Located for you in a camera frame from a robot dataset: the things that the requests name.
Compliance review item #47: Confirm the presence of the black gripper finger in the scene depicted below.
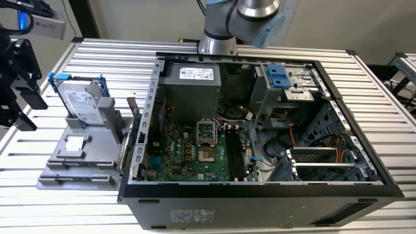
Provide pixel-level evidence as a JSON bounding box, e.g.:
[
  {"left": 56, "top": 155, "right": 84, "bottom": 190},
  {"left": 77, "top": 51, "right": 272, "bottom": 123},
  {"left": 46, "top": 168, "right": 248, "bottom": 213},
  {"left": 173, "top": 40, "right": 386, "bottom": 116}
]
[
  {"left": 0, "top": 99, "right": 37, "bottom": 132},
  {"left": 10, "top": 39, "right": 49, "bottom": 110}
]

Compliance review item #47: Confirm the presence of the RAM stick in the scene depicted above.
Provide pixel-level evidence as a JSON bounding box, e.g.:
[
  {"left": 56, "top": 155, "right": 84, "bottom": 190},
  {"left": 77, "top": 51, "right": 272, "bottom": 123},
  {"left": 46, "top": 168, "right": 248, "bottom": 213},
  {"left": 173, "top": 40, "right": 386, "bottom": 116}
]
[
  {"left": 48, "top": 159, "right": 114, "bottom": 166},
  {"left": 38, "top": 174, "right": 113, "bottom": 184}
]

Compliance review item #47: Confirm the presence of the black RAM slot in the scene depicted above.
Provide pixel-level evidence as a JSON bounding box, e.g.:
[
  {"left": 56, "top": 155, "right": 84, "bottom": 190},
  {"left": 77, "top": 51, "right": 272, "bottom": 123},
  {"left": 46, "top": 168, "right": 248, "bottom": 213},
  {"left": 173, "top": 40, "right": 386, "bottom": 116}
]
[
  {"left": 229, "top": 125, "right": 238, "bottom": 181},
  {"left": 233, "top": 125, "right": 242, "bottom": 181},
  {"left": 226, "top": 125, "right": 236, "bottom": 181}
]

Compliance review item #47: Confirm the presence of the hard disk in blue carrier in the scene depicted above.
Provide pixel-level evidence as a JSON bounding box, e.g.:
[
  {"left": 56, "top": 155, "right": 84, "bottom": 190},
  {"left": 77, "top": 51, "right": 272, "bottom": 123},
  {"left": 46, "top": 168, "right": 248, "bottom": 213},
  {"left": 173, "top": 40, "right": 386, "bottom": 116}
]
[{"left": 46, "top": 71, "right": 109, "bottom": 129}]

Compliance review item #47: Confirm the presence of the grey parts rack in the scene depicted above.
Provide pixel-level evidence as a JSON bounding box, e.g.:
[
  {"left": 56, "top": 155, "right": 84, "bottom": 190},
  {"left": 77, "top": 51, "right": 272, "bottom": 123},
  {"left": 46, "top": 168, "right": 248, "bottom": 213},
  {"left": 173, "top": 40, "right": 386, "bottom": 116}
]
[{"left": 34, "top": 97, "right": 136, "bottom": 191}]

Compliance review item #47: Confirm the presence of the blue-grey heat sink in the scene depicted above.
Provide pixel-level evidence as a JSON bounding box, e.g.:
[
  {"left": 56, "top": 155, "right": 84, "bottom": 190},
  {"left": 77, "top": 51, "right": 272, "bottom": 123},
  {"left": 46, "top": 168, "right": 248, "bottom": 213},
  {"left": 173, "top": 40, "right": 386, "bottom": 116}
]
[{"left": 149, "top": 157, "right": 164, "bottom": 171}]

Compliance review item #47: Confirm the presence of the grey power supply unit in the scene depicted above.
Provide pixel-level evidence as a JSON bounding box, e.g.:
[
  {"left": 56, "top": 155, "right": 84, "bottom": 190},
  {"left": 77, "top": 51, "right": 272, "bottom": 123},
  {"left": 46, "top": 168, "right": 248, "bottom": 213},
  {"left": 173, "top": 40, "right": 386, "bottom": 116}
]
[{"left": 160, "top": 62, "right": 222, "bottom": 122}]

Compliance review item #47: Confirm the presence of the metal socket cover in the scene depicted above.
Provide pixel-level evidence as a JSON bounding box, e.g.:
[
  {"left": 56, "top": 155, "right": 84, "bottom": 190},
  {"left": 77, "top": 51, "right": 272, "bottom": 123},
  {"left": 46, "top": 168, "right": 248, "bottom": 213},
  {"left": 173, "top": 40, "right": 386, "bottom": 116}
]
[{"left": 196, "top": 119, "right": 217, "bottom": 145}]

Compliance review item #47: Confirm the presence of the CPU socket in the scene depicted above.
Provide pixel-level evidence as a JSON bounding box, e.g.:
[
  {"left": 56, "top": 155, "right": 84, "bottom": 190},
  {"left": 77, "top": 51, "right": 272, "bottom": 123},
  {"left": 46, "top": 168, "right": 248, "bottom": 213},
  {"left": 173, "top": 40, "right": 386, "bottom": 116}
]
[{"left": 197, "top": 145, "right": 217, "bottom": 164}]

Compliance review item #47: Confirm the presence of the green motherboard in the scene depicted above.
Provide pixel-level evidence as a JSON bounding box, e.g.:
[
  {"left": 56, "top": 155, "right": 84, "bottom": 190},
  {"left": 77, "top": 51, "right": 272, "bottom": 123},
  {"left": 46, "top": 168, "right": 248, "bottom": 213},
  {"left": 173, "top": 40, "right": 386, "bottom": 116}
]
[{"left": 144, "top": 123, "right": 261, "bottom": 182}]

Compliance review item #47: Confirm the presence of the round case speaker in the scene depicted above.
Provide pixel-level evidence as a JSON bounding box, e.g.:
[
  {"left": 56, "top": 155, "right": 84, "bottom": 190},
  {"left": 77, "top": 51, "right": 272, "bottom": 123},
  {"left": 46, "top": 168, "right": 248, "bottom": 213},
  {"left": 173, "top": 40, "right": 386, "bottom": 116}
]
[{"left": 224, "top": 104, "right": 245, "bottom": 118}]

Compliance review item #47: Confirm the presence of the blue drive bay clip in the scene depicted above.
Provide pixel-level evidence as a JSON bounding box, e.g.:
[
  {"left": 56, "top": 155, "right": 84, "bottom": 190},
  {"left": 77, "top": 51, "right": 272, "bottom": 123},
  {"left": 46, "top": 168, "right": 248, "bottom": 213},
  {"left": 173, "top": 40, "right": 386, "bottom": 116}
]
[{"left": 264, "top": 64, "right": 290, "bottom": 89}]

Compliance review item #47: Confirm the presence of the black PC case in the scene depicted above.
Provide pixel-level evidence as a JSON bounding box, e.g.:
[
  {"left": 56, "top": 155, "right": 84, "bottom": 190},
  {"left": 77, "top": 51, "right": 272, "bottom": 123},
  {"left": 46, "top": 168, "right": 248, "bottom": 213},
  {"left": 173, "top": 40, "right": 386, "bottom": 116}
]
[{"left": 116, "top": 51, "right": 405, "bottom": 231}]

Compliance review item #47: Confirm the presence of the metal drive cage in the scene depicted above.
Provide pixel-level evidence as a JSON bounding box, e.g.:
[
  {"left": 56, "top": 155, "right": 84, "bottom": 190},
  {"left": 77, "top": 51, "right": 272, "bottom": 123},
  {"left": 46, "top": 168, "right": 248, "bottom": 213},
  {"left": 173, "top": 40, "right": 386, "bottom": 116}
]
[{"left": 252, "top": 62, "right": 326, "bottom": 129}]

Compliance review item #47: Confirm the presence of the metal disk bay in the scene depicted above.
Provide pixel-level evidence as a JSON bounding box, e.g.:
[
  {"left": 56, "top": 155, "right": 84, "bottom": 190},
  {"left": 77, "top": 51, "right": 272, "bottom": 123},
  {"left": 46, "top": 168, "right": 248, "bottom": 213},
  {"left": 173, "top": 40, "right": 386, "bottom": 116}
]
[{"left": 269, "top": 146, "right": 369, "bottom": 182}]

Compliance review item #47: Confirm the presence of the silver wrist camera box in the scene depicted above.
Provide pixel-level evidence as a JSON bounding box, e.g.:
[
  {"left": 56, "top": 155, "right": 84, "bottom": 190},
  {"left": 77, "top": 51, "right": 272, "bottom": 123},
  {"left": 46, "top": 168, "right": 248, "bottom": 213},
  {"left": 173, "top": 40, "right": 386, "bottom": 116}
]
[{"left": 30, "top": 11, "right": 68, "bottom": 41}]

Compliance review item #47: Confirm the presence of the black frame post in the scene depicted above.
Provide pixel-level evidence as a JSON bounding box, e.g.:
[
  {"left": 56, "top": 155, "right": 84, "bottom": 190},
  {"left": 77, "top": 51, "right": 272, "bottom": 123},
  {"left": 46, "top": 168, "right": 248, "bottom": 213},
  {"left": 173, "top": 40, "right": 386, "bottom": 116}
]
[{"left": 66, "top": 0, "right": 101, "bottom": 39}]

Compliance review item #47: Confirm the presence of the power supply wire bundle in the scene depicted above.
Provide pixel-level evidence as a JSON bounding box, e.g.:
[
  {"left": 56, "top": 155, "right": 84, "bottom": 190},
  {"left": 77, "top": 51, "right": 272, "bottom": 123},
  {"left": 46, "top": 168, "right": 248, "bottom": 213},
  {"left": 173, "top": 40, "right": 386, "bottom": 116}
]
[{"left": 216, "top": 102, "right": 257, "bottom": 124}]

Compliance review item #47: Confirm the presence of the black coiled wire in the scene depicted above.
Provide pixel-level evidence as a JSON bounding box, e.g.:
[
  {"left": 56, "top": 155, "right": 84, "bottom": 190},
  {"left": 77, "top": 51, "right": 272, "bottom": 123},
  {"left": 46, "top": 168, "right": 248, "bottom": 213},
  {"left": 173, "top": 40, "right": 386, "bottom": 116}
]
[{"left": 262, "top": 135, "right": 292, "bottom": 163}]

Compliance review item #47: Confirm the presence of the orange data wire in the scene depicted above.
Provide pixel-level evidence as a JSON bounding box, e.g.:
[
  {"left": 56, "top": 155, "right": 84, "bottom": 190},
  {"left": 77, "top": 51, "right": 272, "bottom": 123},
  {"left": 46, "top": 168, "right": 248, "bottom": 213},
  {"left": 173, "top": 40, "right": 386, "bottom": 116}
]
[{"left": 288, "top": 117, "right": 297, "bottom": 148}]

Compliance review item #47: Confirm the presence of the coloured power wire bundle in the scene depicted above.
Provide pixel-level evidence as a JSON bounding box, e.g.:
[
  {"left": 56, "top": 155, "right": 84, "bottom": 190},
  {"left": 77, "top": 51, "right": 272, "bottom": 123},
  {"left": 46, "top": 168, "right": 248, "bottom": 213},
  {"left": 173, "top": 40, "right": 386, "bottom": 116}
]
[{"left": 330, "top": 133, "right": 356, "bottom": 169}]

